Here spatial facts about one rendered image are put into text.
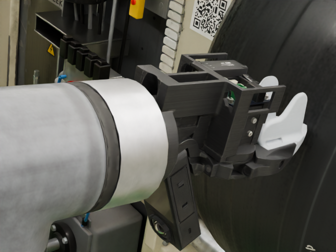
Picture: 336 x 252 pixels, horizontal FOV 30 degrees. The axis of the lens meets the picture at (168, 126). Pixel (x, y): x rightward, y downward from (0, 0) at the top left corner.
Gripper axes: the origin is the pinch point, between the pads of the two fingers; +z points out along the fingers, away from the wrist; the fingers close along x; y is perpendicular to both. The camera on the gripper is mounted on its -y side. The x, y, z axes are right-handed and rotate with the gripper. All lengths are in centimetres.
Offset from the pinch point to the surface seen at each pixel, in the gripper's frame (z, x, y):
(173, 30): 24, 44, -6
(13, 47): 6, 64, -17
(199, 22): 22.2, 36.7, -2.1
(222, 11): 21.9, 32.4, 1.2
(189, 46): 22.8, 38.0, -6.7
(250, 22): 2.5, 10.8, 7.2
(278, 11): 3.3, 8.4, 9.3
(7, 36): 5, 65, -15
